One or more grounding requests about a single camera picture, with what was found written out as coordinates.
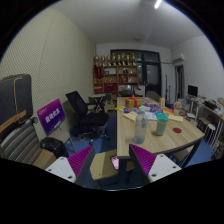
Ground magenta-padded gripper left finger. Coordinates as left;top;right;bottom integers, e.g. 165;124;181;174
45;144;96;187

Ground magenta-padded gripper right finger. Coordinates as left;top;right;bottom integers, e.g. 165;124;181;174
128;143;183;186

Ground clear plastic water bottle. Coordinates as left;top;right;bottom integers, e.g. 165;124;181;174
133;110;149;145

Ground black bag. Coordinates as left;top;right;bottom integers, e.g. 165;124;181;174
39;136;69;158

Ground pale green cup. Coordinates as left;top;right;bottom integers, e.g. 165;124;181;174
155;117;169;137

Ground light wooden stool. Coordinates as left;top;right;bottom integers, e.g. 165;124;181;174
89;149;134;188

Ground yellow notepad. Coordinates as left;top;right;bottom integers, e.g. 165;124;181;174
167;113;185;123

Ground teal book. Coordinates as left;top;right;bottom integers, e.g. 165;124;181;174
154;112;169;122

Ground purple sign board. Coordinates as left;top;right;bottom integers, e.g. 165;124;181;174
36;98;67;136

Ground white printed booklet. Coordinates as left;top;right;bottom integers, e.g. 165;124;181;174
145;111;158;121

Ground black office chair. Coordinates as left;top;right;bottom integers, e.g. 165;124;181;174
65;90;110;139

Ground blue printed booklet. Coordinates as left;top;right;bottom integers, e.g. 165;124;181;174
123;106;138;114
149;106;164;114

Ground cream notepad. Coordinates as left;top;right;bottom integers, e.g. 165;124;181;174
122;111;139;122

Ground pink flowers in white pot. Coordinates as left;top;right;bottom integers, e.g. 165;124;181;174
173;101;183;116

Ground white round stool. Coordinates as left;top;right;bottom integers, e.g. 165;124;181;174
203;123;218;144

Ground yellow gift box red ribbon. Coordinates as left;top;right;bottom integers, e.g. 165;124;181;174
125;94;143;109

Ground cluttered wooden side desk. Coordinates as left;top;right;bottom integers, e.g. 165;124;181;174
184;94;224;158

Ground small round side table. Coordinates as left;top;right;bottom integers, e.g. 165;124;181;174
88;93;107;104

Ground grey striped office chair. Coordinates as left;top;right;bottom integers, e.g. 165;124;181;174
0;73;44;164

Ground black computer monitor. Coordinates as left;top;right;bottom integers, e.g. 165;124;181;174
187;84;199;98

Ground dark glass door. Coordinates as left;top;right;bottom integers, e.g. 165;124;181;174
109;49;163;98

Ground wooden shelf unit with trophies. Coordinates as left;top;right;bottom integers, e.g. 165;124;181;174
93;52;139;95

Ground white air conditioner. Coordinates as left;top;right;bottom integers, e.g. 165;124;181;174
172;53;185;63

